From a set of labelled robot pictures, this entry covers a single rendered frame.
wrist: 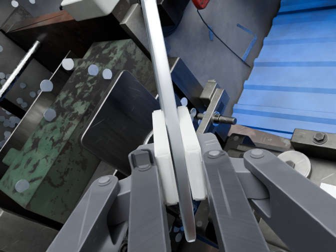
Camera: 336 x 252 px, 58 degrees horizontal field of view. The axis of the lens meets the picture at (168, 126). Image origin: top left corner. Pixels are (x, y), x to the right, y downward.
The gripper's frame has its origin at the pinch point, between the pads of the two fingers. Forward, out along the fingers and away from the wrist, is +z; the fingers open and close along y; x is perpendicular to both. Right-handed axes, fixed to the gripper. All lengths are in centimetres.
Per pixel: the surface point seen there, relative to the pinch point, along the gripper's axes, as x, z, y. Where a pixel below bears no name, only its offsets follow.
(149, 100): -6.3, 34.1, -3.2
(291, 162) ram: -16.5, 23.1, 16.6
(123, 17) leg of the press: 7, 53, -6
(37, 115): -14, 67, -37
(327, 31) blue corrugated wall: -26, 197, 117
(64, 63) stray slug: 1.8, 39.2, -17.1
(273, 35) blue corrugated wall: -26, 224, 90
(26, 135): -18, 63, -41
